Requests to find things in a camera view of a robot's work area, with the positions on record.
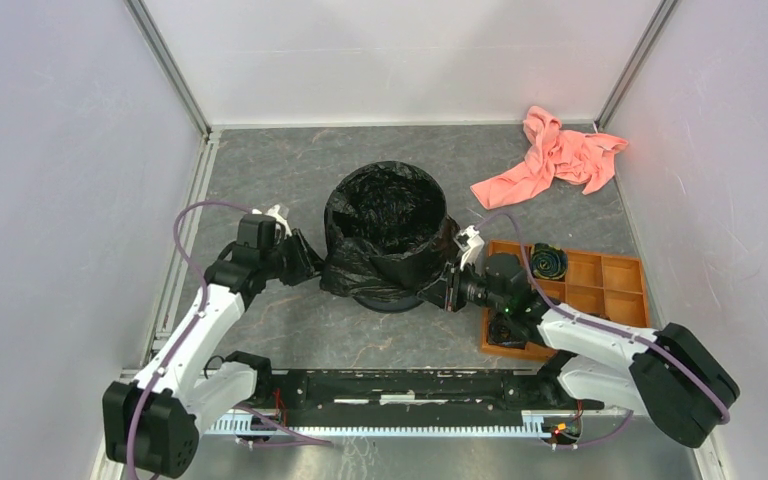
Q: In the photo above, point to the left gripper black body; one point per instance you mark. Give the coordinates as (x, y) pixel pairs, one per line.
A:
(289, 261)

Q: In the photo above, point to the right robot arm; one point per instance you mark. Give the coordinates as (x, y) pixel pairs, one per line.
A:
(609, 344)

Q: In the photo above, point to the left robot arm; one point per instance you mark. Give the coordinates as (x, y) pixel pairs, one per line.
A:
(155, 421)

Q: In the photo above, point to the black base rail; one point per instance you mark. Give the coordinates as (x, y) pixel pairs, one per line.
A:
(480, 402)

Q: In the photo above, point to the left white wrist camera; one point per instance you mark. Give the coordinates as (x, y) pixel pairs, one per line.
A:
(280, 213)

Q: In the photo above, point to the black trash bag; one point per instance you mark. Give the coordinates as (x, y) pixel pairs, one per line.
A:
(387, 228)

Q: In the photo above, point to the pink crumpled cloth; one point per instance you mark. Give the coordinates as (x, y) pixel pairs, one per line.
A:
(586, 159)

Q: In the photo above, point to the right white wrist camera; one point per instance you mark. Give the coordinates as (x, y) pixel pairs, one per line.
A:
(470, 244)

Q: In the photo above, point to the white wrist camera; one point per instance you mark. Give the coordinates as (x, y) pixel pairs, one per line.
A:
(470, 244)
(280, 213)

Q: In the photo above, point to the right aluminium corner post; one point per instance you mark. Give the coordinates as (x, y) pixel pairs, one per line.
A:
(635, 62)

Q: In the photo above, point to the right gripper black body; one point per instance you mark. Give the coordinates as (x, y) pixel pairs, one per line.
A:
(469, 288)

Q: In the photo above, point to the left aluminium corner post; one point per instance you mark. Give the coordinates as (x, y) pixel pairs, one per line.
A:
(163, 55)

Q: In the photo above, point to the aluminium corner post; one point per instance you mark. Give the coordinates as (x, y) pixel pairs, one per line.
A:
(163, 55)
(635, 62)

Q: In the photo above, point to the dark blue trash bin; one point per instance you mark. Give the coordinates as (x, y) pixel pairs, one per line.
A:
(388, 302)

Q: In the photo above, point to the rolled black bag front left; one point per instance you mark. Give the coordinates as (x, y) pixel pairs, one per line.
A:
(500, 335)

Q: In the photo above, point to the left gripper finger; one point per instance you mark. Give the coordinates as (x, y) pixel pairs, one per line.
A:
(309, 273)
(308, 253)

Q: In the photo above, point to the orange compartment tray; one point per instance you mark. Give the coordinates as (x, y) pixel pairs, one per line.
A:
(609, 286)

